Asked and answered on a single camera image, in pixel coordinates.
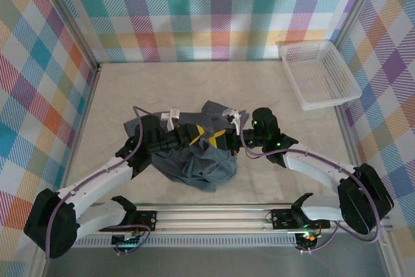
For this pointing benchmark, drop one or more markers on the grey t-shirt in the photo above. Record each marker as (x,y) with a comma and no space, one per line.
(201,166)

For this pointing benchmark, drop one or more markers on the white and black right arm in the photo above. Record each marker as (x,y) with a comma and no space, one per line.
(311,166)

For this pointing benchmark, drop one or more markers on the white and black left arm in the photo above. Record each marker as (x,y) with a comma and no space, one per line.
(97,179)

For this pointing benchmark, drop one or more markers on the white perforated plastic basket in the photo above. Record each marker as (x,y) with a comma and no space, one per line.
(319,76)

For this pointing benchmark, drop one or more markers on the grey metal plate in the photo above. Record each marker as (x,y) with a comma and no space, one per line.
(210,262)

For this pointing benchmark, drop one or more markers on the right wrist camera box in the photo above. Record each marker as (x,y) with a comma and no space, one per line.
(235,118)

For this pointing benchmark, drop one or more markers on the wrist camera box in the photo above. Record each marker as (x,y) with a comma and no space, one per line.
(235,118)
(170,118)

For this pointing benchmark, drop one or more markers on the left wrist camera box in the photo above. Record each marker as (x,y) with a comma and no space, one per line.
(170,118)

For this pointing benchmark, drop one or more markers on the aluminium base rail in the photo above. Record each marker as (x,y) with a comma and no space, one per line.
(214,217)

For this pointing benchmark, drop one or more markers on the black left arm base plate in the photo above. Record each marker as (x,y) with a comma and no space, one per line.
(147,220)

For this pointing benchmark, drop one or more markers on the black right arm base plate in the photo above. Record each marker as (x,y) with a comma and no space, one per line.
(282,218)

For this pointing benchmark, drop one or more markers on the aluminium frame post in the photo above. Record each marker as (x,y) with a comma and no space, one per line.
(360,6)
(72,14)

